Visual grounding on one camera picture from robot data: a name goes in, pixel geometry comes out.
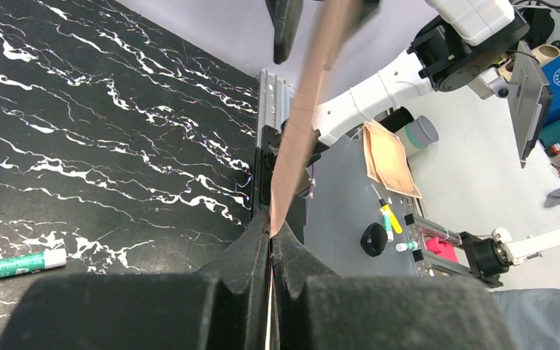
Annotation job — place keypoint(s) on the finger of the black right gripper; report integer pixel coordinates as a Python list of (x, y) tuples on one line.
[(285, 17)]

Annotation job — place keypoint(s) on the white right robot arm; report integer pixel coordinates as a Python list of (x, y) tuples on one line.
[(448, 53)]

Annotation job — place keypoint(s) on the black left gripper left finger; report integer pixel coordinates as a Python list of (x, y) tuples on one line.
[(223, 305)]

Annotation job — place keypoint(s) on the peach lined letter paper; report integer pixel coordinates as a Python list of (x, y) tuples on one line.
[(335, 19)]

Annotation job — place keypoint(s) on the yellow handled screwdriver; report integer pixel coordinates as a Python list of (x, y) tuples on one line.
[(390, 222)]

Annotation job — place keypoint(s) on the white green glue stick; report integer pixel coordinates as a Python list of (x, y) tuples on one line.
[(31, 263)]

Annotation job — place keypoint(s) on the brown paper sheets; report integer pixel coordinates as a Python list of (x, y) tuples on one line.
[(386, 160)]

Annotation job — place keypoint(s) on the black computer mouse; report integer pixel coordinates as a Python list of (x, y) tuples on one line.
[(374, 239)]

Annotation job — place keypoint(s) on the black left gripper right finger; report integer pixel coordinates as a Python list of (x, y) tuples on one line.
[(319, 309)]

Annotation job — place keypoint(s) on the grey tape roll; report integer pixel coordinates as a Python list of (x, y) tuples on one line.
[(417, 135)]

